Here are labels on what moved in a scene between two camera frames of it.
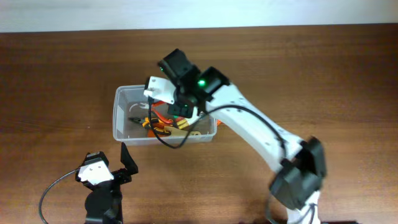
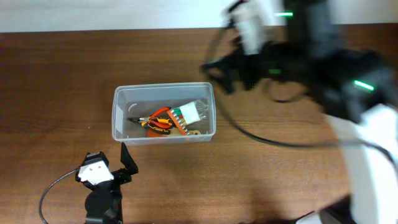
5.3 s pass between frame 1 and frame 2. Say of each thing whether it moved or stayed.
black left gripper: stayed
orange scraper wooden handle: moved
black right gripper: moved
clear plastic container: stayed
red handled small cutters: moved
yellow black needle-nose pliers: stayed
